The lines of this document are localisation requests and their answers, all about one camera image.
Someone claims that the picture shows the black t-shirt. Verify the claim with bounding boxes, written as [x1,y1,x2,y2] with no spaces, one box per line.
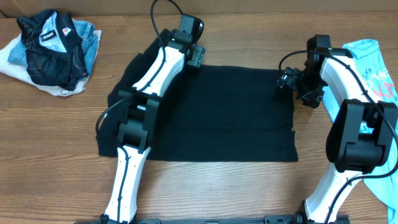
[95,29,299,163]

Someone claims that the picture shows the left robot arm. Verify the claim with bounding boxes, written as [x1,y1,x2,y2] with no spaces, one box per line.
[99,14,205,223]

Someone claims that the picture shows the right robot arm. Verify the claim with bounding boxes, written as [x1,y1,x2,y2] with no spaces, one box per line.
[277,34,397,224]

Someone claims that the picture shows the light blue t-shirt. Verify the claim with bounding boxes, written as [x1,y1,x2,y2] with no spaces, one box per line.
[322,39,398,224]

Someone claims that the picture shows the blue denim jeans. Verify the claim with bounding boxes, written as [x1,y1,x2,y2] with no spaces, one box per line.
[7,19,100,75]

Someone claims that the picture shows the black folded jacket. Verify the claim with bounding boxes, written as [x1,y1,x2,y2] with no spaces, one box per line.
[17,9,88,91]

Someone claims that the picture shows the white folded cloth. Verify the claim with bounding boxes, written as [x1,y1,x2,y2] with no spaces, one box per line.
[1,34,90,97]

